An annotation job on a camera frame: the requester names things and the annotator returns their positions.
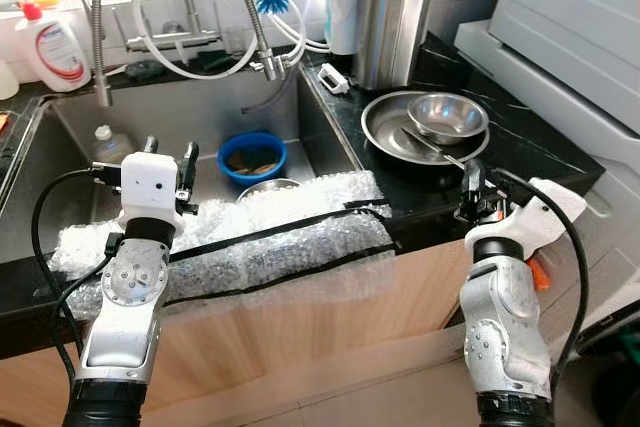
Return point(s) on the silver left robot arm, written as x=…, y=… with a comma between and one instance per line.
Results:
x=125, y=317

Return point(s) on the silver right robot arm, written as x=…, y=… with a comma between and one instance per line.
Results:
x=510, y=327

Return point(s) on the clear plastic bottle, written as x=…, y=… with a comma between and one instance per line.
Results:
x=108, y=147

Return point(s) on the stainless steel sink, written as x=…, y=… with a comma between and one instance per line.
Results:
x=180, y=107

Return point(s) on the steel bowl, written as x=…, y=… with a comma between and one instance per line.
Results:
x=447, y=117
x=268, y=187

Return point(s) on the dark green sponge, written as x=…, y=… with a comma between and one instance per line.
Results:
x=147, y=70

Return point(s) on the orange plastic object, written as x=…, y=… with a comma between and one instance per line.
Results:
x=540, y=275

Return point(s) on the blue plastic bowl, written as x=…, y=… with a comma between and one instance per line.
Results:
x=280, y=152

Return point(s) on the round steel plate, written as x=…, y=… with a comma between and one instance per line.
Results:
x=385, y=132

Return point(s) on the black tape strip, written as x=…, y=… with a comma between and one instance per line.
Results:
x=300, y=271
x=370, y=208

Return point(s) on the steel faucet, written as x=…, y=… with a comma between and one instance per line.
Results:
x=170, y=42

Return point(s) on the black scouring pad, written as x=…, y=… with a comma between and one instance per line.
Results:
x=218, y=59

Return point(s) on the clear bubble wrap sheet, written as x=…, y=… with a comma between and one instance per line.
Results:
x=290, y=247

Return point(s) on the white dish soap bottle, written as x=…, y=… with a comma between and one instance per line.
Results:
x=55, y=52

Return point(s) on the white appliance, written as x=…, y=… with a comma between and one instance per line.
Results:
x=570, y=37

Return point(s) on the stainless steel utensil canister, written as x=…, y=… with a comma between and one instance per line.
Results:
x=397, y=17

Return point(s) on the wooden cabinet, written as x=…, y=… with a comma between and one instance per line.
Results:
x=330, y=327

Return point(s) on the white cylindrical container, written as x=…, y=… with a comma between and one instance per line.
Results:
x=342, y=32

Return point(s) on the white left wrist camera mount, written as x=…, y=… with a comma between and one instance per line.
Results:
x=150, y=185

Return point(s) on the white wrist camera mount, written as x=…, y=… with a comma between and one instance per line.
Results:
x=540, y=212
x=150, y=185

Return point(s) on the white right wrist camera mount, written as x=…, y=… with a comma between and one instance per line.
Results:
x=540, y=212

